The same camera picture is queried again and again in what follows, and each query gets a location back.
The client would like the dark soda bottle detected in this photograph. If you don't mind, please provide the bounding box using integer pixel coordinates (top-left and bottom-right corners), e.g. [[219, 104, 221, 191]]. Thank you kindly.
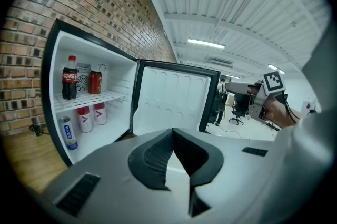
[[62, 55, 79, 101]]

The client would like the black office chair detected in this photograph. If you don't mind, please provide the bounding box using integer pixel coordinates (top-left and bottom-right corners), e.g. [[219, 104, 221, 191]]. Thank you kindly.
[[227, 95, 250, 126]]

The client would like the black fridge door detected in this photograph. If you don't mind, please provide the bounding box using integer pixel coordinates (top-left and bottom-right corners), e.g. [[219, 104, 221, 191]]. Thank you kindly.
[[131, 59, 222, 137]]

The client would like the black coiled power cord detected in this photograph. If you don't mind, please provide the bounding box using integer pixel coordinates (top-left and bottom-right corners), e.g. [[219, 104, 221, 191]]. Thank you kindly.
[[28, 116, 47, 137]]

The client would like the white wire fridge shelf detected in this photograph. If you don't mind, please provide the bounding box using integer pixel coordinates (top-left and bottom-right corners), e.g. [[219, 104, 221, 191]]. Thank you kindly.
[[53, 89, 127, 114]]

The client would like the black mini fridge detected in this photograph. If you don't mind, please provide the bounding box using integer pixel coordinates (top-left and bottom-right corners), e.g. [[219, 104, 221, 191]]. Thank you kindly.
[[40, 18, 141, 167]]

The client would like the white red can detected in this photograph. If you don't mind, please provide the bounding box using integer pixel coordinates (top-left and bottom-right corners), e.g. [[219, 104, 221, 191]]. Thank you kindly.
[[76, 106, 94, 133], [93, 102, 108, 126]]

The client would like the white ceiling tube light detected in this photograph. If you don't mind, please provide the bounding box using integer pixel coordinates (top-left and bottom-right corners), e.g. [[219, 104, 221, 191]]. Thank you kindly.
[[266, 63, 286, 75], [187, 37, 226, 50]]

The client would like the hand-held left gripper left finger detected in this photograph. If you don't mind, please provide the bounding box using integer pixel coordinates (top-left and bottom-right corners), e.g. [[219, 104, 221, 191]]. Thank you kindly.
[[46, 128, 191, 221]]

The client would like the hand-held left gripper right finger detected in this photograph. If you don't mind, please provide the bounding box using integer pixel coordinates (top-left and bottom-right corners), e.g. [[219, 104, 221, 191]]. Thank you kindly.
[[172, 127, 280, 218]]

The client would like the wooden table with metal legs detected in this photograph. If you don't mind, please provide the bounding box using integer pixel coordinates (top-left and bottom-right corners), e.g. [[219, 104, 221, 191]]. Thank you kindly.
[[2, 130, 72, 194]]

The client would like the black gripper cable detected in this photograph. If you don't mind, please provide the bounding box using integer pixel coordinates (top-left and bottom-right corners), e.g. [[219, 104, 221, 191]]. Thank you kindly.
[[282, 93, 301, 124]]

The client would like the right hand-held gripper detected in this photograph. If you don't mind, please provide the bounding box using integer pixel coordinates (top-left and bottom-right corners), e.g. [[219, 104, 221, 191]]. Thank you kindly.
[[225, 68, 287, 121]]

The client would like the person's right hand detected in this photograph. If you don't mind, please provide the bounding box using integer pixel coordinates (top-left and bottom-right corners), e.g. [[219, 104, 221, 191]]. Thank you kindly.
[[263, 97, 300, 129]]

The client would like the red drink can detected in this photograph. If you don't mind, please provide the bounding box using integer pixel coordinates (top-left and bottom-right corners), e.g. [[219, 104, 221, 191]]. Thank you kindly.
[[87, 70, 103, 95]]

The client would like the blue drink can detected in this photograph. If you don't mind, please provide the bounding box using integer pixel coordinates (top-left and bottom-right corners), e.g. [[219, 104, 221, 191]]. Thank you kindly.
[[58, 116, 79, 151]]

